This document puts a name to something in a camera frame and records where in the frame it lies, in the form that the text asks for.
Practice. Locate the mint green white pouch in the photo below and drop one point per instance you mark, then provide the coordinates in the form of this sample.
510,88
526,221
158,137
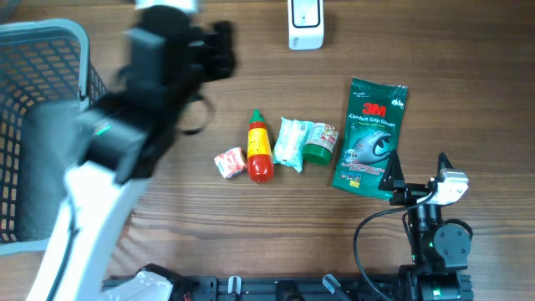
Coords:
288,150

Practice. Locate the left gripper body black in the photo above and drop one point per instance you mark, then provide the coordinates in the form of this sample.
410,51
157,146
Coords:
221,60

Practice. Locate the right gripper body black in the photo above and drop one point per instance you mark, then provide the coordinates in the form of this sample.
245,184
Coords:
410,194

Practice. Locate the red white snack packet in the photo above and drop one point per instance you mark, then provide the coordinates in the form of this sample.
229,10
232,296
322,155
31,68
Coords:
231,162

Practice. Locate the white barcode scanner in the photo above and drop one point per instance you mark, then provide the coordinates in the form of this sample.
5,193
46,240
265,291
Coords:
305,24

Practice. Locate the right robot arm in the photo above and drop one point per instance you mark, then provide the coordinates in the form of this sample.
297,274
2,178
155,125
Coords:
440,247

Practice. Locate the green lid jar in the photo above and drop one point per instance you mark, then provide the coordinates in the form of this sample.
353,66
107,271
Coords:
320,143

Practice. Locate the green 3M gloves package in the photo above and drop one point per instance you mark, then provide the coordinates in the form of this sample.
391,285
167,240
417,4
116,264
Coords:
372,128

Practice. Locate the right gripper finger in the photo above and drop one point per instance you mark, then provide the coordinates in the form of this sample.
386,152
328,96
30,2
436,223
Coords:
393,178
443,163

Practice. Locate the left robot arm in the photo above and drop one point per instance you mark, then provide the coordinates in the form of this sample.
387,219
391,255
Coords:
123,136

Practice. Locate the grey plastic shopping basket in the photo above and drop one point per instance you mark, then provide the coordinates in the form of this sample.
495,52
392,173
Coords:
47,80

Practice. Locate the red sauce bottle green cap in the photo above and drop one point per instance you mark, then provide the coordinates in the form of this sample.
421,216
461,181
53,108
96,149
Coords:
260,166

